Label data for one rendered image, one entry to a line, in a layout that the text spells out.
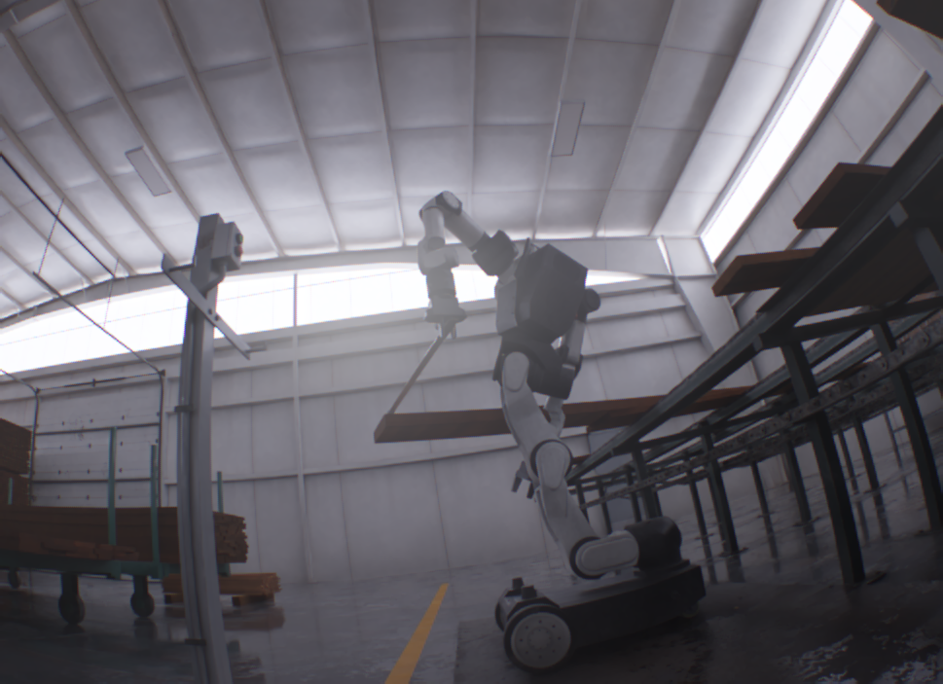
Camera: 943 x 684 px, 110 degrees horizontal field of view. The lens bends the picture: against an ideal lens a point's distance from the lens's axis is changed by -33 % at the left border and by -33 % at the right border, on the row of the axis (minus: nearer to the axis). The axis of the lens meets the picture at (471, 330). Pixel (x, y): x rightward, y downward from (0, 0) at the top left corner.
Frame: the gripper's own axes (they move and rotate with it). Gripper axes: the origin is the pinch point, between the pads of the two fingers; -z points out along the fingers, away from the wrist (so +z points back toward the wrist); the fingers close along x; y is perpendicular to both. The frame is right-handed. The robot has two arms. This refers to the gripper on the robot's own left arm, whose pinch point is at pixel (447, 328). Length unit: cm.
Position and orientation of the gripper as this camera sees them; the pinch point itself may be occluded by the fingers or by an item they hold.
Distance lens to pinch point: 142.1
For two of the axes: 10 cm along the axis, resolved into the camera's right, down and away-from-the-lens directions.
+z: -1.5, -9.0, 4.0
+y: -3.4, 4.3, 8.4
